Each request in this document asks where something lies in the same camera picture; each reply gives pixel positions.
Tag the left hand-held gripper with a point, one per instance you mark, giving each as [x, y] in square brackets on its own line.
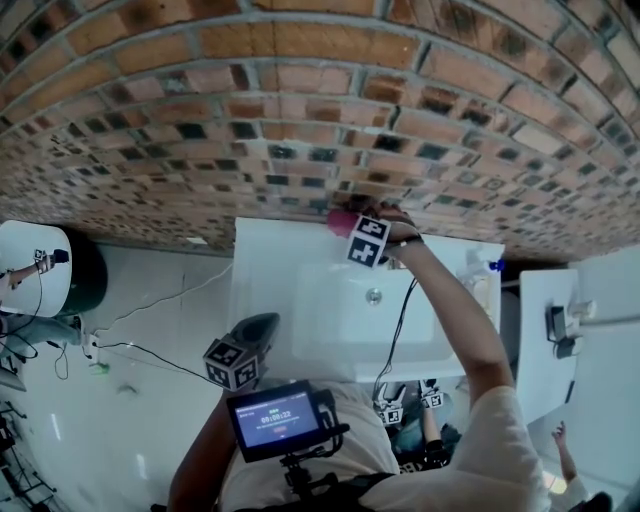
[235, 367]

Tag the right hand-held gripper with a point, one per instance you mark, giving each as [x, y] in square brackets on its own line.
[367, 242]

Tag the pink cloth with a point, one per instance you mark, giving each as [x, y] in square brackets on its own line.
[342, 223]

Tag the person's left forearm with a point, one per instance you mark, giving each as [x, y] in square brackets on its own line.
[200, 455]

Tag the person's right forearm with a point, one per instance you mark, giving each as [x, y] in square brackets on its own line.
[450, 310]

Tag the another person's forearm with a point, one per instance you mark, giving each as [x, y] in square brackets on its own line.
[20, 274]

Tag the metal sink drain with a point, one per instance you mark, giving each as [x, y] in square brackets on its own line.
[374, 295]

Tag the white ceramic sink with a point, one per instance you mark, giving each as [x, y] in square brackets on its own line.
[360, 310]

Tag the person's right hand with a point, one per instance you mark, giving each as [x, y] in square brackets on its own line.
[399, 224]

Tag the black chest monitor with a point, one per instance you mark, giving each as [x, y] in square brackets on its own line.
[275, 416]

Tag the clear soap bottle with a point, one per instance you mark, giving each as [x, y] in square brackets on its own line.
[475, 272]

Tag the small blue object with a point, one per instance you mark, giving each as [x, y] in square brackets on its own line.
[496, 265]

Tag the small green object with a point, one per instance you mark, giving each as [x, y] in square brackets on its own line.
[100, 369]

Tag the white oval basin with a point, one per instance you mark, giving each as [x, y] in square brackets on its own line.
[47, 295]

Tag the black device on cabinet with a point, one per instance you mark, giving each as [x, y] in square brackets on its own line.
[560, 327]

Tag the person's white shirt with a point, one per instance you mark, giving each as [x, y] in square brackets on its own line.
[450, 465]

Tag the black tripod stand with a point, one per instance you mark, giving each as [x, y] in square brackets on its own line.
[20, 465]

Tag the white side cabinet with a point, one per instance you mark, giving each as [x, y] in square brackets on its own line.
[575, 380]

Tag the black monitor mount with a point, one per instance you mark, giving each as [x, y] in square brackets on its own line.
[307, 475]

